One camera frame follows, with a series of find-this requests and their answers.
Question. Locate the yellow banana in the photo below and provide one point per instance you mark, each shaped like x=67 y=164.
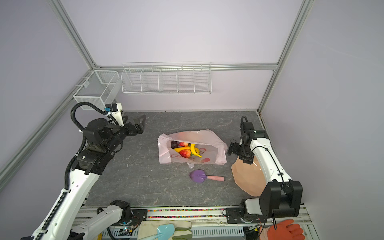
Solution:
x=195 y=151

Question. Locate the beige wavy fruit plate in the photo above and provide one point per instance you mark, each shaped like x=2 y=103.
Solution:
x=250 y=178

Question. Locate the long white wire shelf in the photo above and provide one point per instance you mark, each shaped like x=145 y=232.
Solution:
x=167 y=78

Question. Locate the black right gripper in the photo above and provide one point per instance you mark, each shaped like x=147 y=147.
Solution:
x=249 y=159

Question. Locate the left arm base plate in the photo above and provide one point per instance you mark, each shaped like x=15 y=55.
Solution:
x=132 y=218

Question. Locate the dark purple plum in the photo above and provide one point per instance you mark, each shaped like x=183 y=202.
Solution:
x=174 y=144

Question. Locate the teal plastic trowel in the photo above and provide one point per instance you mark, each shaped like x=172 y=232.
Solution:
x=164 y=232

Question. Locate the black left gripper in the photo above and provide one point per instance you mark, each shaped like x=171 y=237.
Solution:
x=139 y=128

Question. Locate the beige work glove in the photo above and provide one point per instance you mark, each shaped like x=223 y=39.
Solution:
x=182 y=229

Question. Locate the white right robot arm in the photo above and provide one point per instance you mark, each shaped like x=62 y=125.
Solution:
x=281 y=197

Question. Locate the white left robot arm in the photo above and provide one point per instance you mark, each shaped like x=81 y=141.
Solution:
x=102 y=140

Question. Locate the pink printed plastic bag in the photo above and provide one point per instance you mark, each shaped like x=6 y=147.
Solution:
x=212 y=148

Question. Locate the orange rubber glove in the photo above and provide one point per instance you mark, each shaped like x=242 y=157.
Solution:
x=285 y=230

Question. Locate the purple scoop pink handle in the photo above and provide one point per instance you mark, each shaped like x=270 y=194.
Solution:
x=199 y=176

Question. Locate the small white wire basket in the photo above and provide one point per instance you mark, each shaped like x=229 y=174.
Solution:
x=99 y=88

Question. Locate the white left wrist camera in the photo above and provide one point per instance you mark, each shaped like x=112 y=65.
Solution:
x=115 y=110

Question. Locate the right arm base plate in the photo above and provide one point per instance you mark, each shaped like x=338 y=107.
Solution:
x=239 y=215

